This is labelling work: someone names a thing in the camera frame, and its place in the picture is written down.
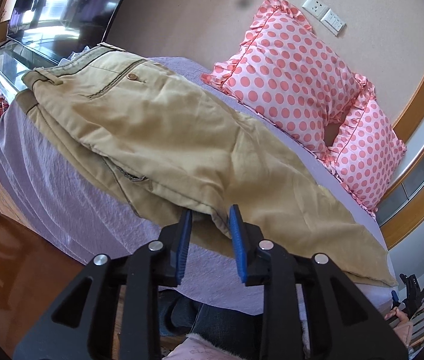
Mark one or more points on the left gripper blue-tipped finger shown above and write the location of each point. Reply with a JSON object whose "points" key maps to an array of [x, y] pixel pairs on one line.
{"points": [[395, 299]]}

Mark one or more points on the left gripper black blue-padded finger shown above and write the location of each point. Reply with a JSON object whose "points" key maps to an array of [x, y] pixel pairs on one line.
{"points": [[311, 309], [111, 306]]}

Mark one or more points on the khaki tan pants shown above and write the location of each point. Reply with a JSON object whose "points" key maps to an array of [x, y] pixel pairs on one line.
{"points": [[160, 143]]}

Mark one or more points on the person's right hand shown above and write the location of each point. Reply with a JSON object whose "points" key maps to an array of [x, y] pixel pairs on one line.
{"points": [[396, 317]]}

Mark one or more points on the lavender bed sheet mattress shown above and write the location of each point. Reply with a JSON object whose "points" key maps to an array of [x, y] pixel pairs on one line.
{"points": [[82, 220]]}

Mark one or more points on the right pink polka-dot pillow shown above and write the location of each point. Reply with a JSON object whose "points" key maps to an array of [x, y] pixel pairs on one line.
{"points": [[366, 150]]}

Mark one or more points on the pink polka-dot pillow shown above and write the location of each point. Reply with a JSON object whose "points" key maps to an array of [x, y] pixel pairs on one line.
{"points": [[366, 150], [287, 75]]}

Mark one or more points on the left pink polka-dot pillow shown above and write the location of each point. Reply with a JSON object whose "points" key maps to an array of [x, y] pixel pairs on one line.
{"points": [[287, 75]]}

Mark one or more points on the glass tv stand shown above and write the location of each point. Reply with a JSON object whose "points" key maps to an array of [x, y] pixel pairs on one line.
{"points": [[15, 61]]}

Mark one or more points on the flat screen television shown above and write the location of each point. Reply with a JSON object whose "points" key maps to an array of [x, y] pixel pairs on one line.
{"points": [[57, 28]]}

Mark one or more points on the wooden bed frame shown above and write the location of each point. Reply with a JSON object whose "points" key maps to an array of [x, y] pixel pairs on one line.
{"points": [[33, 273]]}

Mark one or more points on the white wall light switch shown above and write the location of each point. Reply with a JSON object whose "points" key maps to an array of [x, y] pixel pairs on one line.
{"points": [[333, 22]]}

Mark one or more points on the white wall power socket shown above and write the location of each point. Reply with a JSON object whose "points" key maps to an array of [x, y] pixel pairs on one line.
{"points": [[316, 8]]}

